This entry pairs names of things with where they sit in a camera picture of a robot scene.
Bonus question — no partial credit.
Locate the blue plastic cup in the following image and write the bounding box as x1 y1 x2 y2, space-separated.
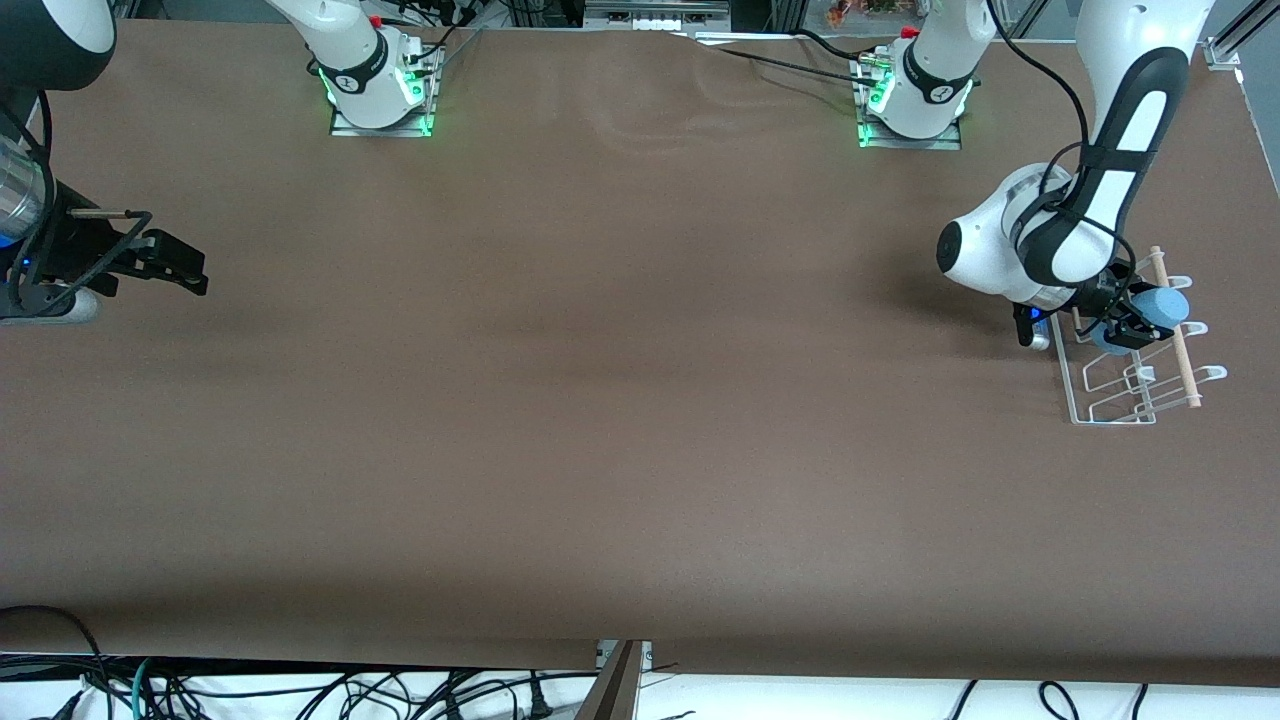
1090 287 1191 357

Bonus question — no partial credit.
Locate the long black table cable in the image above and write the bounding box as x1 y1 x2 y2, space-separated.
690 35 886 89

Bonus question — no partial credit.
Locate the black looped floor cable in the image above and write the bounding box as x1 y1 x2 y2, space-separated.
0 605 106 720

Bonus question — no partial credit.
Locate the brown wedge beam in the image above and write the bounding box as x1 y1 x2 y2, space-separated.
575 640 643 720

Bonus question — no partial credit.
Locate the brown table cover sheet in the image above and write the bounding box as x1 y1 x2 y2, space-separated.
0 20 1280 689

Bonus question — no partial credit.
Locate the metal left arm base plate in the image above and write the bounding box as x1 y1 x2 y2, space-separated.
858 55 963 151

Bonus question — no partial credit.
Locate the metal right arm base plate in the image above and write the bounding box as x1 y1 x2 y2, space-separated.
330 45 438 138

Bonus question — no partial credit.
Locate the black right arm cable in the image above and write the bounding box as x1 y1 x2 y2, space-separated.
0 95 154 293

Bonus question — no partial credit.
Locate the short black table cable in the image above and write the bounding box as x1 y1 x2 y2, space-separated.
795 28 881 63

